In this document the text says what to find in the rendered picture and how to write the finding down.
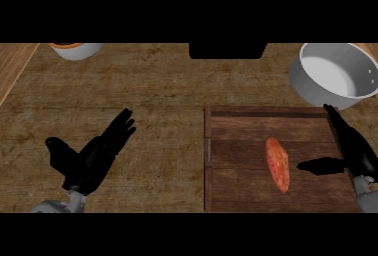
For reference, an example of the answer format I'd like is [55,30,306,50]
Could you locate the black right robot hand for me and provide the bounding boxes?
[295,103,378,183]

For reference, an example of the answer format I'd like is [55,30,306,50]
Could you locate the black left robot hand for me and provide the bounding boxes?
[44,107,137,197]

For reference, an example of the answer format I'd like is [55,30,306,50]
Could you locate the orange sweet potato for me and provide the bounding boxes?
[264,136,290,194]

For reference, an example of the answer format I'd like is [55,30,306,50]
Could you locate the brown wooden tray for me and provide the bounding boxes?
[202,105,365,213]

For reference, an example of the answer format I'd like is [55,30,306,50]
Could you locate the grey metal pot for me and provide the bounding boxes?
[287,43,378,111]

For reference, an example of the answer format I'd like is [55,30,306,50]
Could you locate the pale wooden board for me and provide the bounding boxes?
[0,43,41,106]

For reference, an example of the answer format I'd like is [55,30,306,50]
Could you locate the white cup with orange contents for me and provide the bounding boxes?
[48,43,104,62]

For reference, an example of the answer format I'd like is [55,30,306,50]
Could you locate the black block appliance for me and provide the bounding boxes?
[187,43,268,61]

